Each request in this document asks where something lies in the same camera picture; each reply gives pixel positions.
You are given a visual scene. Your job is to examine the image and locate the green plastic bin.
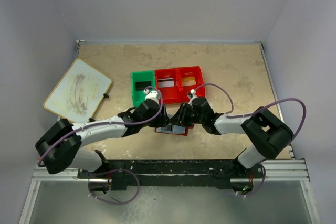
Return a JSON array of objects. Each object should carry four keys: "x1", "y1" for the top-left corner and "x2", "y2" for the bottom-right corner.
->
[{"x1": 131, "y1": 70, "x2": 156, "y2": 107}]

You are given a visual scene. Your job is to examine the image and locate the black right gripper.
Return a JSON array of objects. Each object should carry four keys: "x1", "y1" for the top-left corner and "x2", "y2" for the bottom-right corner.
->
[{"x1": 169, "y1": 102, "x2": 205, "y2": 127}]

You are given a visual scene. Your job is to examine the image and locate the red plastic bin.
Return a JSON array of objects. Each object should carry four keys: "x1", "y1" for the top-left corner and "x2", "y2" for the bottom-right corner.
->
[
  {"x1": 179, "y1": 66, "x2": 205, "y2": 102},
  {"x1": 154, "y1": 68, "x2": 182, "y2": 104}
]

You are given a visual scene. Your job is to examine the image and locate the yellow-framed whiteboard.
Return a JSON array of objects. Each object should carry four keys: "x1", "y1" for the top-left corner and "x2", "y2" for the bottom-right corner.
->
[{"x1": 44, "y1": 59, "x2": 112, "y2": 123}]

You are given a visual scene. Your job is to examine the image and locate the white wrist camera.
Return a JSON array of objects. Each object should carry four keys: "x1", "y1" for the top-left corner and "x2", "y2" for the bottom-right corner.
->
[
  {"x1": 143, "y1": 89, "x2": 160, "y2": 104},
  {"x1": 187, "y1": 89, "x2": 196, "y2": 99}
]

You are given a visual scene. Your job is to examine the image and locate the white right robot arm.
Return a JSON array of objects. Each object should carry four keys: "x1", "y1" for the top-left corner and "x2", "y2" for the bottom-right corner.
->
[{"x1": 170, "y1": 97, "x2": 294, "y2": 177}]

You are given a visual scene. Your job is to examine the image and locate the white card with black stripe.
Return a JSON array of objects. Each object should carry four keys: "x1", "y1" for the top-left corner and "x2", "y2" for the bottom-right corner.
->
[{"x1": 158, "y1": 78, "x2": 175, "y2": 88}]

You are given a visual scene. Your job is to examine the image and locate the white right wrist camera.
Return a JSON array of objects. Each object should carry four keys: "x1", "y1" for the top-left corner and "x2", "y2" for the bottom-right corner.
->
[{"x1": 187, "y1": 89, "x2": 196, "y2": 99}]

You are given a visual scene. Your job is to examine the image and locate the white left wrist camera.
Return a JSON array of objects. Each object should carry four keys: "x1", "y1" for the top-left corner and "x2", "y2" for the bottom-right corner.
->
[{"x1": 143, "y1": 89, "x2": 160, "y2": 104}]

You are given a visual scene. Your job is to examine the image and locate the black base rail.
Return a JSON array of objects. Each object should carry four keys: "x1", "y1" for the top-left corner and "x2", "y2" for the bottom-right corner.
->
[{"x1": 78, "y1": 159, "x2": 266, "y2": 191}]

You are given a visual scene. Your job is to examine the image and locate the red leather card holder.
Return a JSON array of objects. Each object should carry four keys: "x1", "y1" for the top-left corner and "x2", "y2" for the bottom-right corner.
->
[{"x1": 154, "y1": 114, "x2": 188, "y2": 136}]

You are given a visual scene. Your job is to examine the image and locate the black card in green bin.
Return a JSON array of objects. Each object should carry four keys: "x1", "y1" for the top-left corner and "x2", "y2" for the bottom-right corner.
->
[{"x1": 134, "y1": 81, "x2": 152, "y2": 91}]

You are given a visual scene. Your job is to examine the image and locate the aluminium table frame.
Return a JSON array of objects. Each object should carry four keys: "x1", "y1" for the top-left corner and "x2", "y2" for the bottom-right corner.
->
[{"x1": 18, "y1": 40, "x2": 321, "y2": 224}]

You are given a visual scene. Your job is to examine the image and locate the orange card in red bin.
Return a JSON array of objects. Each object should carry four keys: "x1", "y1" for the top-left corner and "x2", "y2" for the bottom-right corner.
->
[{"x1": 181, "y1": 76, "x2": 197, "y2": 87}]

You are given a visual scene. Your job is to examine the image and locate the middle red plastic bin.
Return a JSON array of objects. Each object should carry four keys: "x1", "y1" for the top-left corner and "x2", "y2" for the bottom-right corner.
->
[{"x1": 154, "y1": 68, "x2": 182, "y2": 104}]

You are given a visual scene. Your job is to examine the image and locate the outer red plastic bin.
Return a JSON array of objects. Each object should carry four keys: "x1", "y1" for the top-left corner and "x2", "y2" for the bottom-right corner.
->
[{"x1": 179, "y1": 66, "x2": 205, "y2": 102}]

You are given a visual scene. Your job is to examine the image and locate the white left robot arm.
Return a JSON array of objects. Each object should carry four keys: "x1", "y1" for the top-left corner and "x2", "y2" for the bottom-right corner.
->
[{"x1": 35, "y1": 99, "x2": 169, "y2": 178}]

